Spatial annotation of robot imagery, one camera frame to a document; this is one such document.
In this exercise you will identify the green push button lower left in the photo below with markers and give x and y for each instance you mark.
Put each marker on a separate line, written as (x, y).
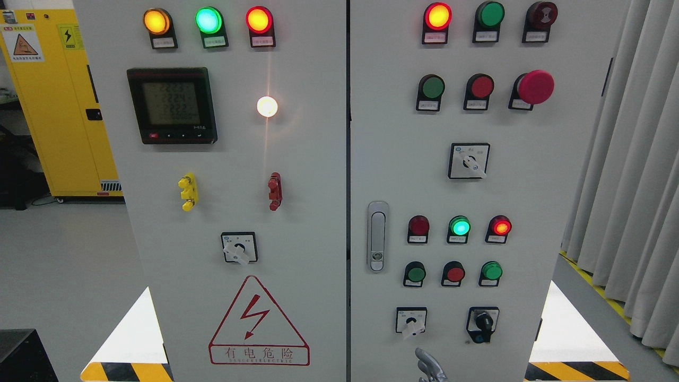
(414, 275)

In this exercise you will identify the green push button upper row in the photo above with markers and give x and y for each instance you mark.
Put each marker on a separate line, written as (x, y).
(430, 92)

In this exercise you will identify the red push button lower middle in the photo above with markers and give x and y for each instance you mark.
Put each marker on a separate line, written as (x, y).
(453, 274)

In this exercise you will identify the green push button lower right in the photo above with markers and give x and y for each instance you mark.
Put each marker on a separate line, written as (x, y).
(490, 274)

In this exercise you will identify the red push button upper row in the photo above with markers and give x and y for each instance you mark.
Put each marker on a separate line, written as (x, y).
(479, 87)

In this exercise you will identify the red emergency stop mushroom button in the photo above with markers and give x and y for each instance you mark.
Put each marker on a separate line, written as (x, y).
(530, 89)

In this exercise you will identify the grey electrical control cabinet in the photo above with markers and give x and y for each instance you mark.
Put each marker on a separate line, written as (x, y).
(345, 75)

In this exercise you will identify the red test terminal block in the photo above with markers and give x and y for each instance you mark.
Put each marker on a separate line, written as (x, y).
(275, 191)

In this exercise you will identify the dark red indicator light lower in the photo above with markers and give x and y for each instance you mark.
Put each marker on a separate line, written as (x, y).
(418, 230)

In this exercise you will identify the white lit indicator light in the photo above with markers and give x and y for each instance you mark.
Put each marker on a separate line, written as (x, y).
(267, 106)

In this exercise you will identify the green lit indicator light lower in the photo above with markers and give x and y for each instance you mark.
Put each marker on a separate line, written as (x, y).
(458, 230)

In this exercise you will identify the yellow test terminal block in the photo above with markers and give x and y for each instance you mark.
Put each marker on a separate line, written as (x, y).
(188, 193)

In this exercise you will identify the red lit indicator light lower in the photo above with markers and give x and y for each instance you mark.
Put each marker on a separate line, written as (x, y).
(498, 230)

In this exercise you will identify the red high voltage warning sticker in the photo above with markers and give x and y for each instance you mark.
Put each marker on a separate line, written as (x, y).
(256, 331)

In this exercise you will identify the black digital power meter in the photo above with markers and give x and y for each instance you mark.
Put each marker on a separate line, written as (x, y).
(173, 105)

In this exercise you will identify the red indicator light top left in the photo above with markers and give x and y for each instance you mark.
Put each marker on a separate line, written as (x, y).
(260, 25)

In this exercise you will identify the red indicator light top right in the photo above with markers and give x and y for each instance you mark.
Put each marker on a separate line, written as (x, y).
(435, 26)

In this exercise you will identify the green indicator light top left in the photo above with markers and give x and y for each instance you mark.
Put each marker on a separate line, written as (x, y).
(211, 25)

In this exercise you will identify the green indicator light top right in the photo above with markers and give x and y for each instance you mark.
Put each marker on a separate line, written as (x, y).
(487, 22)

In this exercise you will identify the yellow indicator light top left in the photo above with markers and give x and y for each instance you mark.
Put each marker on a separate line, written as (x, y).
(160, 28)

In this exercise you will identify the grey curtain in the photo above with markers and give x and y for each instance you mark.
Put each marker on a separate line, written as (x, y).
(623, 228)

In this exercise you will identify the yellow safety storage cabinet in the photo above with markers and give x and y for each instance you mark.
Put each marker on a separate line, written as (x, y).
(46, 57)

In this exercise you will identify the black box bottom left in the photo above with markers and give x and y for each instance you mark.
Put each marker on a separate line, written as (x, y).
(23, 357)

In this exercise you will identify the grey cabinet door handle lock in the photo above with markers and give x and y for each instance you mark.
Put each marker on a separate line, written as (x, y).
(377, 214)

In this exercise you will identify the left door rotary selector switch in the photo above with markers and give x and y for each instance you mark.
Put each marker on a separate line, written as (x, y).
(239, 247)

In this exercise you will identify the upper right rotary selector switch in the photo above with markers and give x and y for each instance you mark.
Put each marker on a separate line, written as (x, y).
(468, 161)

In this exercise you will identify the lower white rotary selector switch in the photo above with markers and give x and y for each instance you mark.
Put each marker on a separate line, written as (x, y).
(410, 321)

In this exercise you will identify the black knob selector switch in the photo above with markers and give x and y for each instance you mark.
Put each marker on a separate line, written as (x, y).
(482, 323)

